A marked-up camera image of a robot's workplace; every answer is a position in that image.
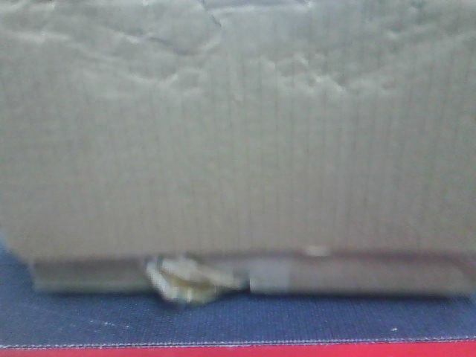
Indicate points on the torn cardboard box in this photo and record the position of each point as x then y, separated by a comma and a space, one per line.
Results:
322, 147

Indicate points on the dark blue table mat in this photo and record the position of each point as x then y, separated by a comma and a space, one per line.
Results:
34, 319

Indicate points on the red metal table frame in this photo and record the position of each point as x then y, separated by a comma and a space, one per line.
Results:
433, 348

